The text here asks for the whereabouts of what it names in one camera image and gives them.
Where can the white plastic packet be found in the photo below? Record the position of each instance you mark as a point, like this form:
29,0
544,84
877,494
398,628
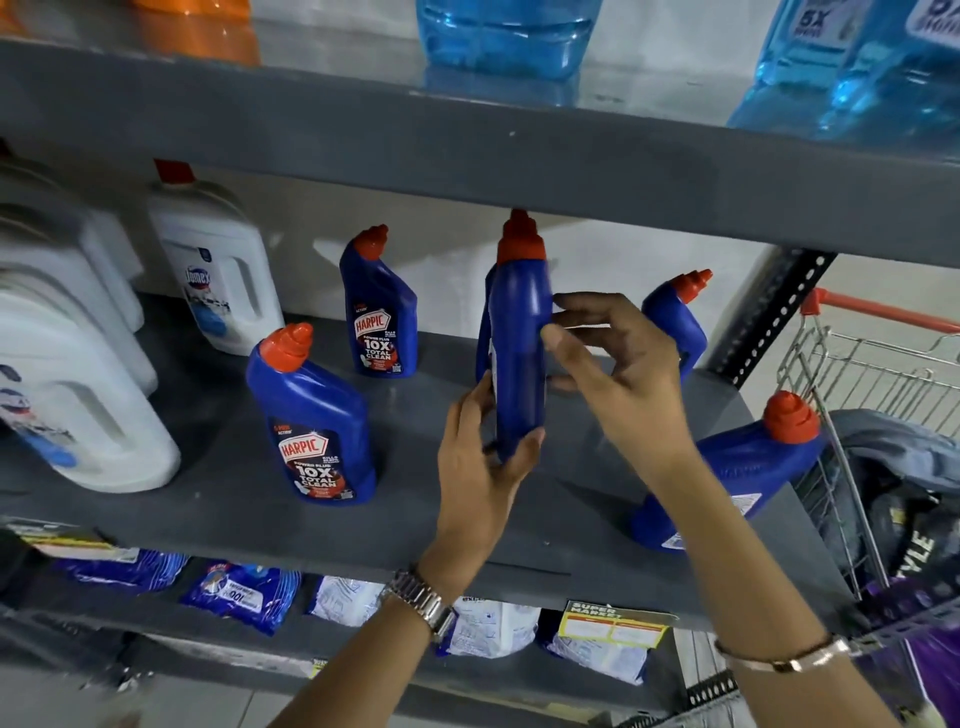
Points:
346,600
491,628
600,661

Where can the grey cloth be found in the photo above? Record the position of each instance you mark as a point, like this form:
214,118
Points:
892,442

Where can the purple packet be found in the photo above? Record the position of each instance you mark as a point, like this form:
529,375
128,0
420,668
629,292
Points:
937,660

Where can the person's left thumb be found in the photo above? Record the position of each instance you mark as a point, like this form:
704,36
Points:
523,454

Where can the white plastic jug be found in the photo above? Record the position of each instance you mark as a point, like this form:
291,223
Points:
120,270
75,262
82,405

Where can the person's right thumb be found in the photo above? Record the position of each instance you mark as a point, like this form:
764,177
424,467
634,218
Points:
570,356

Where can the clear blue liquid bottle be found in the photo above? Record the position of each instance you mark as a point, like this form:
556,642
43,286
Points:
907,82
802,45
510,34

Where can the yellow shelf price label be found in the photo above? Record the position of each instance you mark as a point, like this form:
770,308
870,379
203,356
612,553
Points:
611,624
71,541

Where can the orange bottle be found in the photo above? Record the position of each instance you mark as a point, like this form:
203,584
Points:
191,6

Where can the grey metal shelf unit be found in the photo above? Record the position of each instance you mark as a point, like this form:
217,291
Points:
450,150

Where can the person's left hand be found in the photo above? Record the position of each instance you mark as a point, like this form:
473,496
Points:
472,487

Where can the blue cleaner bottle red cap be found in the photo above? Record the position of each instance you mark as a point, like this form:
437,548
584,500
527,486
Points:
675,319
739,461
379,315
519,337
315,427

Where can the white jug red cap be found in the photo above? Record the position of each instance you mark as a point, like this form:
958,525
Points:
217,270

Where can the person's right hand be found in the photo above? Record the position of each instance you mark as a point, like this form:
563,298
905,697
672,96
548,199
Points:
637,390

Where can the silver metal wristwatch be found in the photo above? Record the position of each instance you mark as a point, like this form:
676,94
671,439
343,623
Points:
420,598

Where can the person's right middle finger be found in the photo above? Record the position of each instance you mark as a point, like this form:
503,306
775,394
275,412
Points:
581,319

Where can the blue plastic packet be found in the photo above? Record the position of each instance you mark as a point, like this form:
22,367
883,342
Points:
127,570
240,596

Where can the person's right forearm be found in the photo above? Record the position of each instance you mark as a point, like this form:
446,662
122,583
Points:
750,592

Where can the person's left forearm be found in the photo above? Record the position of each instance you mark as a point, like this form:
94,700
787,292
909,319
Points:
360,675

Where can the black printed bag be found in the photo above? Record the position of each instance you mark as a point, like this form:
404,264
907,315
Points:
911,540

